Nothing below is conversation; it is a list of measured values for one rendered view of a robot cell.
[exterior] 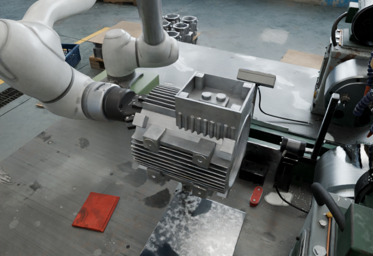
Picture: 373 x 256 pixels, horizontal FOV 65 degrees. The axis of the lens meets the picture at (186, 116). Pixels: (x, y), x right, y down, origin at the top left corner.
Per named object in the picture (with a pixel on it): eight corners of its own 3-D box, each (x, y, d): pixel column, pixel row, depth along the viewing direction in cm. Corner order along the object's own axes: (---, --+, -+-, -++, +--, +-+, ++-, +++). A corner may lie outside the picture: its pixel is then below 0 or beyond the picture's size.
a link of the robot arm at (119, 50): (107, 63, 165) (100, 25, 152) (140, 62, 166) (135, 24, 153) (103, 78, 153) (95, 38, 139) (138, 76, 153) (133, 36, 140)
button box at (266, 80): (273, 88, 137) (276, 78, 137) (273, 85, 130) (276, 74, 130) (238, 81, 142) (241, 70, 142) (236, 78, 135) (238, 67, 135)
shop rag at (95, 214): (91, 191, 114) (90, 190, 113) (120, 197, 112) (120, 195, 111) (71, 226, 102) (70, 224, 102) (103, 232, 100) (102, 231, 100)
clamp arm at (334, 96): (318, 155, 103) (342, 94, 87) (318, 161, 100) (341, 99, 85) (308, 152, 104) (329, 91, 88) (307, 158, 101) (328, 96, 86)
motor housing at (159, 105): (246, 153, 71) (258, 87, 60) (222, 216, 58) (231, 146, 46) (173, 131, 78) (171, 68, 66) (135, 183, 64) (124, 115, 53)
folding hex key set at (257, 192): (256, 207, 108) (257, 205, 107) (248, 204, 109) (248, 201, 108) (263, 191, 114) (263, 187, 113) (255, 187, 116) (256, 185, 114)
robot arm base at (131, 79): (94, 88, 156) (92, 78, 153) (117, 68, 172) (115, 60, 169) (124, 94, 151) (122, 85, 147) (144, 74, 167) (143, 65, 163)
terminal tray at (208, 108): (251, 113, 59) (256, 82, 55) (236, 146, 51) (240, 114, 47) (196, 99, 63) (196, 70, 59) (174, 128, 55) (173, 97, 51)
